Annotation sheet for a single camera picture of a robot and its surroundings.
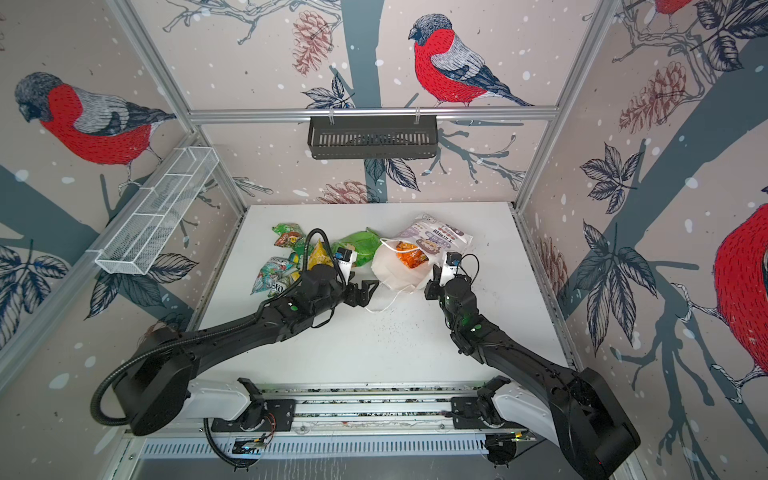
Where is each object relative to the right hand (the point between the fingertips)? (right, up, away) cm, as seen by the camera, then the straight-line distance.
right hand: (435, 262), depth 84 cm
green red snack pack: (-50, +9, +23) cm, 56 cm away
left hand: (-18, -3, -2) cm, 18 cm away
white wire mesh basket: (-76, +9, -10) cm, 77 cm away
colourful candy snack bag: (-51, -6, +11) cm, 52 cm away
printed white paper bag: (-1, +8, +7) cm, 11 cm away
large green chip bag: (-23, +5, +19) cm, 30 cm away
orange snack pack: (-6, 0, +17) cm, 18 cm away
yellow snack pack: (-36, +1, +9) cm, 37 cm away
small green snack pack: (-45, +3, +19) cm, 49 cm away
